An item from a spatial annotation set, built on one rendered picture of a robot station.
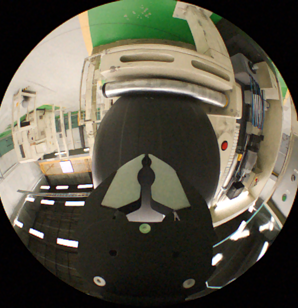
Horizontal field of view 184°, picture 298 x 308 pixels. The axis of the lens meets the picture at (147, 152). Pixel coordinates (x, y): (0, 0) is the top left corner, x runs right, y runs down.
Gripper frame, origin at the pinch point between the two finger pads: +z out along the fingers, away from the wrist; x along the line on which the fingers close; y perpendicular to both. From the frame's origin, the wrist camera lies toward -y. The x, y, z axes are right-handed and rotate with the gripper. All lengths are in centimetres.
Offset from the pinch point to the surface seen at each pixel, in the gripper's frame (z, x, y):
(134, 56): 12.6, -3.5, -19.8
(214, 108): 18.3, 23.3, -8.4
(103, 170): 0.2, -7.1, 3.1
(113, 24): 59, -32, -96
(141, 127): 4.3, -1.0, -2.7
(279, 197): -16, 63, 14
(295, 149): -11, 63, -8
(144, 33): 80, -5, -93
